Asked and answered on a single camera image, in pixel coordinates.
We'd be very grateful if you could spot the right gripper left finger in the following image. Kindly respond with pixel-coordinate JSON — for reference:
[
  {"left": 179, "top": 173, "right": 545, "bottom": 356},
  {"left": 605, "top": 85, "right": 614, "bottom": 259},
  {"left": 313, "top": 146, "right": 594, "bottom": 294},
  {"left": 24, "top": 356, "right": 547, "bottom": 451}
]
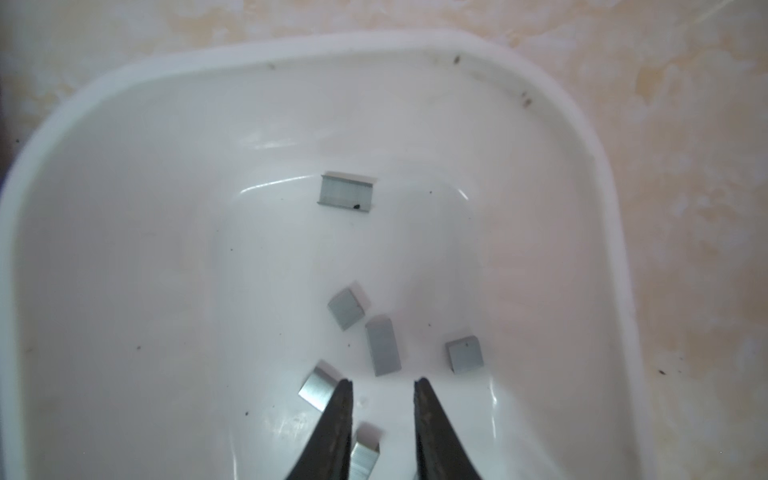
[{"left": 287, "top": 379, "right": 354, "bottom": 480}]

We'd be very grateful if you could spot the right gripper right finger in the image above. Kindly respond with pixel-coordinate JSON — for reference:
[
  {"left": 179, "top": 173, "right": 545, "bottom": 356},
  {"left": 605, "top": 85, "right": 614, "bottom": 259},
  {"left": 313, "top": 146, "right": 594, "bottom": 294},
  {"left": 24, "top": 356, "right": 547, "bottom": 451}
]
[{"left": 414, "top": 378, "right": 480, "bottom": 480}]

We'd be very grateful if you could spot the grey staple strip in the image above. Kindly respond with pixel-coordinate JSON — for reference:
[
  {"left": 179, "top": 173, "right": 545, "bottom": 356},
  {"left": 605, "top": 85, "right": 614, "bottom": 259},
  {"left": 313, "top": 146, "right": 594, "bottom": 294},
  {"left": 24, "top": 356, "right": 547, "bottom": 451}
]
[
  {"left": 348, "top": 422, "right": 382, "bottom": 480},
  {"left": 317, "top": 171, "right": 377, "bottom": 213},
  {"left": 365, "top": 315, "right": 402, "bottom": 377},
  {"left": 298, "top": 360, "right": 344, "bottom": 412}
]

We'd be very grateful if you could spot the white plastic tray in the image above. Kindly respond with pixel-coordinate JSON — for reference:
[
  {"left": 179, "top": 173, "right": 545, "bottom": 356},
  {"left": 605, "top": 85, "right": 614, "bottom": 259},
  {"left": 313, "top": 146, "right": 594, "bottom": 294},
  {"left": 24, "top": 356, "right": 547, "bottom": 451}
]
[{"left": 1, "top": 31, "right": 656, "bottom": 479}]

